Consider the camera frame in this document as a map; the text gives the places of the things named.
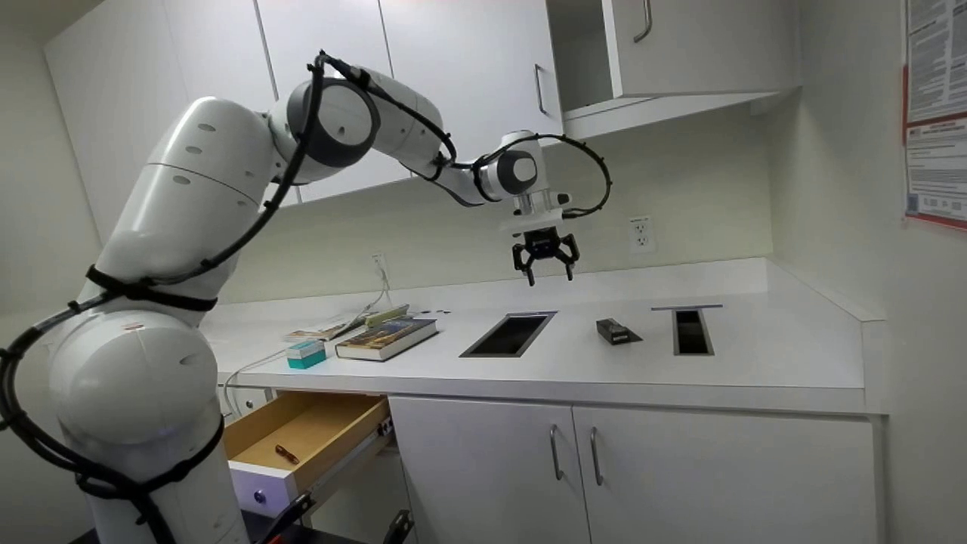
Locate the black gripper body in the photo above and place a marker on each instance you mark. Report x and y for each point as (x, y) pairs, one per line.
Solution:
(545, 246)

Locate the black printed product box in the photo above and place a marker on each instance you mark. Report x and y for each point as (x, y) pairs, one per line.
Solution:
(616, 330)

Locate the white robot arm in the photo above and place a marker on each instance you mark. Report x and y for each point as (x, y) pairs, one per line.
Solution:
(169, 222)

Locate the small teal box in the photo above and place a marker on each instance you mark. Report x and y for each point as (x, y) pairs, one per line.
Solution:
(307, 355)

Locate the hardcover book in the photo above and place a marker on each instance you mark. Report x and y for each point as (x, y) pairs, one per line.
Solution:
(387, 335)

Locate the loose paper sheets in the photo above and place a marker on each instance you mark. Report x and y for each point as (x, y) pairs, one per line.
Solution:
(327, 327)

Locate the white base cabinet door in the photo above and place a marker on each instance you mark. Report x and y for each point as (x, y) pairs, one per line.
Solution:
(473, 473)
(726, 484)

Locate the open wooden drawer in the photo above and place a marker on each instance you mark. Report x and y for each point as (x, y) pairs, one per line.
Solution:
(303, 433)

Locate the red pen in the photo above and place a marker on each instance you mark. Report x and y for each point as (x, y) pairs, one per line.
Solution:
(284, 455)

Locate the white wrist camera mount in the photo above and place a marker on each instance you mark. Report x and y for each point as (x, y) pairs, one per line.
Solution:
(540, 210)

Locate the white wall outlet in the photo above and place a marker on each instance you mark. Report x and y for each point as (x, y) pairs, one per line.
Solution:
(641, 235)

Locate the open white wall cabinet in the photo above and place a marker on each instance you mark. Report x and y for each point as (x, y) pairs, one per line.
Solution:
(581, 48)

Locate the wall poster red border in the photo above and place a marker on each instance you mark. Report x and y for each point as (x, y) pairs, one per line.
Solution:
(937, 110)

